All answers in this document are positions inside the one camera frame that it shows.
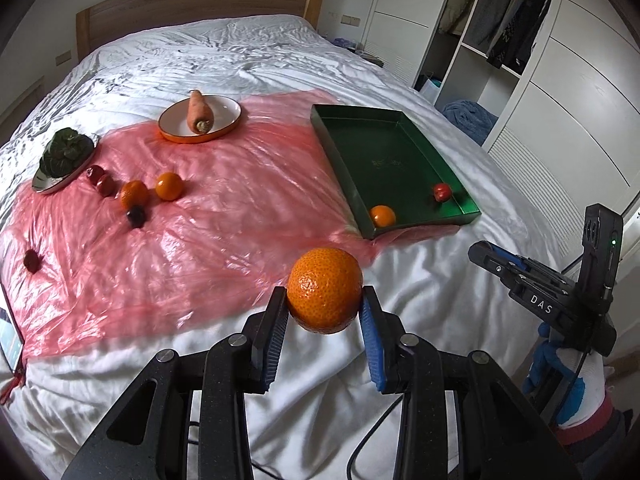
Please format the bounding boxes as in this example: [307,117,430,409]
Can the large textured orange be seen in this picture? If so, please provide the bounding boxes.
[286,247,362,335]

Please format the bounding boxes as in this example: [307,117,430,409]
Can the red apple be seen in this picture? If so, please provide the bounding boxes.
[433,182,454,204]

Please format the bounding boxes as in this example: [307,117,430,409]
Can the small orange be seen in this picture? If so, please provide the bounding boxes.
[370,205,397,229]

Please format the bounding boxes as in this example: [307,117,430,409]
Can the dark plum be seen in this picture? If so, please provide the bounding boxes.
[126,205,146,229]
[23,248,43,274]

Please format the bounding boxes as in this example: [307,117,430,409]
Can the red plum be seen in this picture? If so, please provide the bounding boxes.
[96,174,116,197]
[86,165,106,186]

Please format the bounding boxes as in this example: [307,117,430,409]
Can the dark plum front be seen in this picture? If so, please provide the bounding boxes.
[23,248,43,274]

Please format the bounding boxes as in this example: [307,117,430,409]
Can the gloved right hand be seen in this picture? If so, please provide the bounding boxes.
[523,323,606,430]

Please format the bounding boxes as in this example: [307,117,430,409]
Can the white bed sheet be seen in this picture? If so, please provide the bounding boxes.
[1,16,560,479]

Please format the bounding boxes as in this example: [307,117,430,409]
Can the pink plastic sheet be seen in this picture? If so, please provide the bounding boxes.
[1,90,452,360]

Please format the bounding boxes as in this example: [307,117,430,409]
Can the white wardrobe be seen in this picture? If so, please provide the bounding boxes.
[364,0,639,266]

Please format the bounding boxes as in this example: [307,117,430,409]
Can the blue towel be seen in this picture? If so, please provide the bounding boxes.
[442,100,498,145]

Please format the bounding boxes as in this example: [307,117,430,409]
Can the green tray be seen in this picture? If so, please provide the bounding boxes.
[310,104,480,240]

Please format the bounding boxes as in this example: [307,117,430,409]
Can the orange carrot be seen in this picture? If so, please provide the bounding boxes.
[186,90,215,134]

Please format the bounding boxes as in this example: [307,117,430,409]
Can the orange rimmed white bowl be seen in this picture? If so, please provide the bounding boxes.
[157,96,242,144]

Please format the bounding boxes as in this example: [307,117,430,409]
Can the hanging clothes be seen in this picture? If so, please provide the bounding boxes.
[437,0,551,75]

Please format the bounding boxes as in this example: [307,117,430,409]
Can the striped plate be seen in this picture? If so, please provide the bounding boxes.
[30,134,100,195]

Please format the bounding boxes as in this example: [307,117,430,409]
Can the dark green leafy vegetable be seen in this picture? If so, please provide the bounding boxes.
[39,128,94,178]

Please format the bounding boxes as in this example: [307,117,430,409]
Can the wooden headboard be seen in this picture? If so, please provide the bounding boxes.
[76,0,323,60]

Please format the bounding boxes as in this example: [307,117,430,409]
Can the black cable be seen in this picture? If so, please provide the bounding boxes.
[186,253,591,480]

